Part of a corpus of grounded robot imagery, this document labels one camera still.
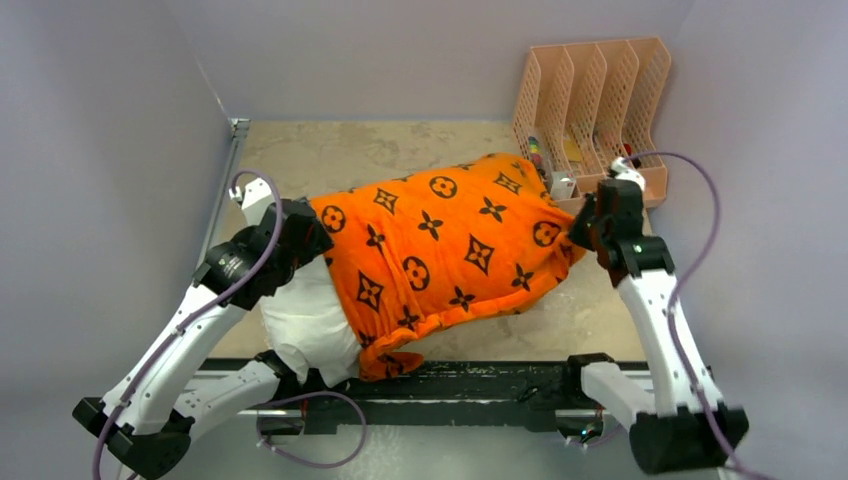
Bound white pillow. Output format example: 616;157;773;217
259;256;362;387

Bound orange patterned pillowcase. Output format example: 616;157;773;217
310;153;585;381

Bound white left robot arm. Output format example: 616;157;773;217
73;199;332;479

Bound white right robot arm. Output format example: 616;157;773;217
561;179;749;475

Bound small white red box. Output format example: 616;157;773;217
549;171;577;201

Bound yellow notepad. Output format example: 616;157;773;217
563;135;584;164

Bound set of coloured markers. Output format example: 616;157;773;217
527;135;549;177

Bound pink desk file organizer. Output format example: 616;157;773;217
512;37;672;213

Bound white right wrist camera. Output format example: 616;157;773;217
608;157;646;192

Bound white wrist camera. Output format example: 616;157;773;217
608;157;646;192
228;178;275;225

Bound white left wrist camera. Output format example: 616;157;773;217
228;178;275;225

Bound aluminium frame rails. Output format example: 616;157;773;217
197;117;252;264

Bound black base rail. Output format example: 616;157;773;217
198;357;651;435

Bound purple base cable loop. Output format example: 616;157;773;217
255;390;369;472

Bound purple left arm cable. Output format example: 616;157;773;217
91;169;286;480

